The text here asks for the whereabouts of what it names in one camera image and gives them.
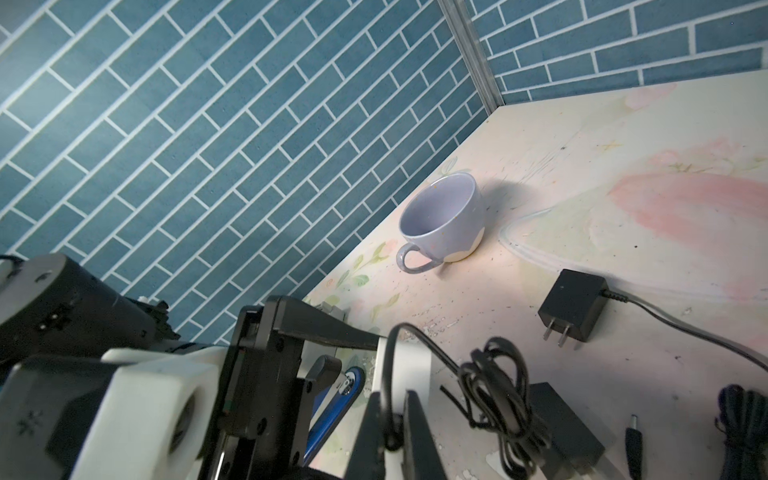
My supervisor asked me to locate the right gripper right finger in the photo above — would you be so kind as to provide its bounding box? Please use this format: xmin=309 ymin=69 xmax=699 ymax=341
xmin=402 ymin=390 xmax=447 ymax=480

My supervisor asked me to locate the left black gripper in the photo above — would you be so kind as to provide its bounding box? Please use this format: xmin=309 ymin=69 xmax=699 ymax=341
xmin=198 ymin=296 xmax=380 ymax=479

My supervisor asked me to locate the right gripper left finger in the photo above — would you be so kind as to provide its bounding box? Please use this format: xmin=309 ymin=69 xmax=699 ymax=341
xmin=343 ymin=407 xmax=384 ymax=480

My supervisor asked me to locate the black power adapter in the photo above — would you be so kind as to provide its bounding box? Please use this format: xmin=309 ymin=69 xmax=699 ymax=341
xmin=401 ymin=323 xmax=604 ymax=479
xmin=538 ymin=269 xmax=767 ymax=371

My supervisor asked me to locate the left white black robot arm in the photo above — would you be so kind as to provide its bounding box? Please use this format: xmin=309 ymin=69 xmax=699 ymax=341
xmin=1 ymin=253 xmax=379 ymax=479

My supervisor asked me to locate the blue black handheld tool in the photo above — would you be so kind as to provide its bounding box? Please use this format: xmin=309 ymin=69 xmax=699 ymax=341
xmin=301 ymin=366 xmax=366 ymax=466

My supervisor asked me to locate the lavender ceramic cup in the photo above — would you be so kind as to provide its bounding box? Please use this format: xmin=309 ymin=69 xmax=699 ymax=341
xmin=396 ymin=172 xmax=486 ymax=274

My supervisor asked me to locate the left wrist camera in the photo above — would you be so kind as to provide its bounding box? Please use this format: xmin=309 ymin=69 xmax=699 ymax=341
xmin=0 ymin=344 xmax=229 ymax=480

